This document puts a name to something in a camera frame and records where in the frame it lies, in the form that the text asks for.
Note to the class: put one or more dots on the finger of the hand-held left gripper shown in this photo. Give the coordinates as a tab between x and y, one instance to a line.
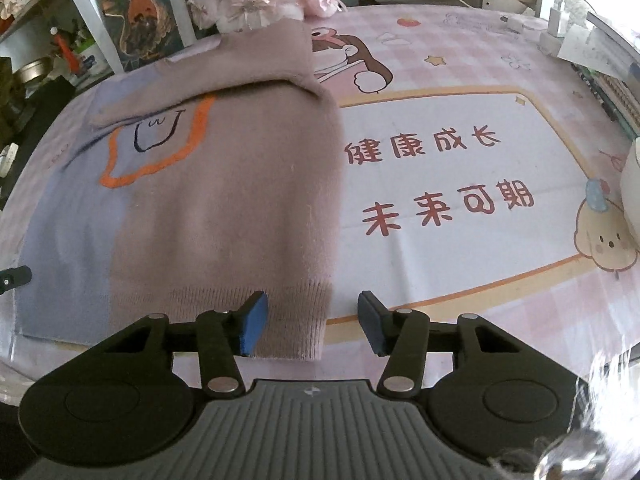
17	277

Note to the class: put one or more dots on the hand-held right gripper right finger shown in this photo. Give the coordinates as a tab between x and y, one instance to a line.
372	322

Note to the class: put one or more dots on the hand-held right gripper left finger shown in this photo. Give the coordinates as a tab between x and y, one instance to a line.
252	322

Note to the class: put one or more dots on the lavender and mauve knit sweater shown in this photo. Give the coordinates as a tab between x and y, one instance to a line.
225	185

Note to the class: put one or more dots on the white wristwatch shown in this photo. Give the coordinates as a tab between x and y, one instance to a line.
7	160

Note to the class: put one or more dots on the pink printed desk mat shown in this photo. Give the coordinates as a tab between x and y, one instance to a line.
450	180

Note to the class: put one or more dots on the black box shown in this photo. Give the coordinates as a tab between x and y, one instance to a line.
47	95

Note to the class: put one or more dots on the metal bowl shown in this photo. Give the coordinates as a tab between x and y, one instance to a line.
31	71

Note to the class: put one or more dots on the fluffy white sleeve cuff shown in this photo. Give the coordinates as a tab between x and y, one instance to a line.
600	410

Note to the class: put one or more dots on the white and wood shelf unit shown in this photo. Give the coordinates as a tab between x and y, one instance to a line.
85	10

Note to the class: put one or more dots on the illustrated book box set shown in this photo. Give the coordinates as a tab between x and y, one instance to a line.
140	20

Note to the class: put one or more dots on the keyboard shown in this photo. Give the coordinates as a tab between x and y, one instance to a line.
612	92

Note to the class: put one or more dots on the white charger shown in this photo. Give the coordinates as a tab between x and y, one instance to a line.
552	32

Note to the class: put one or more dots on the sheet of paper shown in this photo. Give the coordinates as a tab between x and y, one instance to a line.
595	40

